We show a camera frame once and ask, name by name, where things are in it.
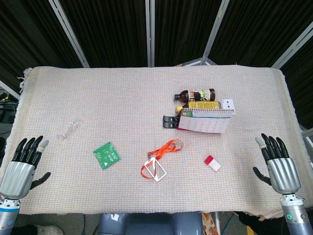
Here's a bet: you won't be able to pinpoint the beige woven tablecloth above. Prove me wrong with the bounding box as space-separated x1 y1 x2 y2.
4 64 313 221

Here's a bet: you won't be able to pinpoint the black folding screen with frame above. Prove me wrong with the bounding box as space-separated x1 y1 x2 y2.
0 0 313 130

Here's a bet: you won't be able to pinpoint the yellow box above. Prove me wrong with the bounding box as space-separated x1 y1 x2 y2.
176 101 222 113

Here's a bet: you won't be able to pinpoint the green sachet packet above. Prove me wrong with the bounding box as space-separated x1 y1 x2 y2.
93 141 121 170

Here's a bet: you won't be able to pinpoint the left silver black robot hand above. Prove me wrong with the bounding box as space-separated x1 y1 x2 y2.
0 136 52 200

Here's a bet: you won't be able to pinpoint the diamonds playing card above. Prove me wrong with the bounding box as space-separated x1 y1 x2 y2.
221 98 236 115

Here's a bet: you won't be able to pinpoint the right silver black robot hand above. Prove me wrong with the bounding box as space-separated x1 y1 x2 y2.
252 133 302 195

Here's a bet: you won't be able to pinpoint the spiral desk calendar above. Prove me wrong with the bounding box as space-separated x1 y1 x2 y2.
177 108 236 134

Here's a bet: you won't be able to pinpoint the red white small box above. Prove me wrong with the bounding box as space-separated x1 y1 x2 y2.
204 155 222 172

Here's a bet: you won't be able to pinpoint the orange lanyard with badge holder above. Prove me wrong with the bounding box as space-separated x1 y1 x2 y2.
140 139 184 182

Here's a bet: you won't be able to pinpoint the grey robot torso base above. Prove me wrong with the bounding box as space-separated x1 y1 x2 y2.
94 211 204 235

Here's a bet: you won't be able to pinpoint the clear plastic wrapper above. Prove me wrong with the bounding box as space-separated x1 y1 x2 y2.
57 118 82 140

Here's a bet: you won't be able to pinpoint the dark tea bottle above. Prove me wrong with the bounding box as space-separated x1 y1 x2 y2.
174 88 217 103

